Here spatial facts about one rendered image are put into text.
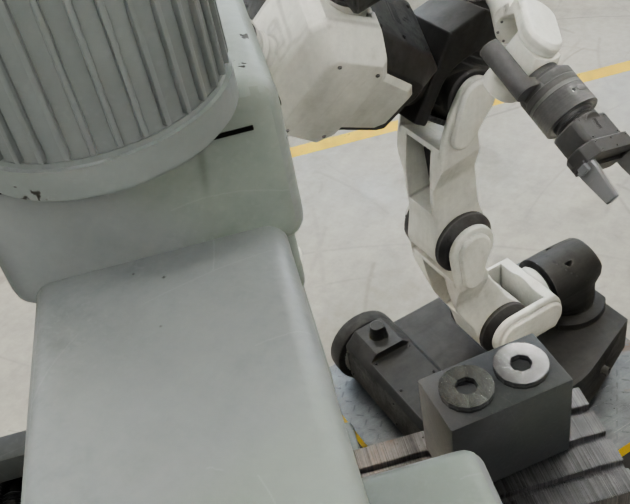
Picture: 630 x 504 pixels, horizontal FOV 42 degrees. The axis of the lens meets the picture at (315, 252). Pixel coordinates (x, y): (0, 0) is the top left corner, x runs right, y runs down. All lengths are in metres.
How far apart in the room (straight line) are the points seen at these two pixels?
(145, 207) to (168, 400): 0.17
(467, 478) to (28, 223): 0.42
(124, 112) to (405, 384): 1.63
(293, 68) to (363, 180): 2.46
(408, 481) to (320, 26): 0.76
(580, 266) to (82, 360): 1.68
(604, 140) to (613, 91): 3.07
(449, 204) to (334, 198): 1.99
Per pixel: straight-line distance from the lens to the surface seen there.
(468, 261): 1.78
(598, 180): 1.20
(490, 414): 1.35
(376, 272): 3.28
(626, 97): 4.25
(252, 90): 0.64
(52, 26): 0.51
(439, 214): 1.73
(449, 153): 1.62
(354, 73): 1.34
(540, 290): 2.10
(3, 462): 0.79
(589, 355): 2.18
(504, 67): 1.25
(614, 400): 2.32
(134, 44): 0.52
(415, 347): 2.17
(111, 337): 0.65
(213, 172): 0.67
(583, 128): 1.22
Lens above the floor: 2.18
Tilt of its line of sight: 40 degrees down
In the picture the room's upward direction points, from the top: 12 degrees counter-clockwise
